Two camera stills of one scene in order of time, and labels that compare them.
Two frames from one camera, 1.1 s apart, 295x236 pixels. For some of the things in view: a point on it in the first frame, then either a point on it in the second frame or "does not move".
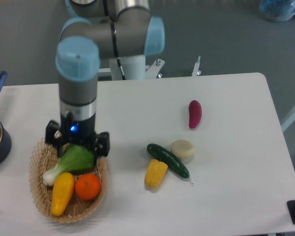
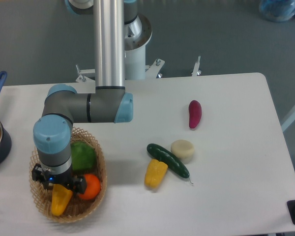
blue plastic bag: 280,11 does not move
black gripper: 79,132 → 45,177
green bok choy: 75,158 does not move
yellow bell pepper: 155,173 does not move
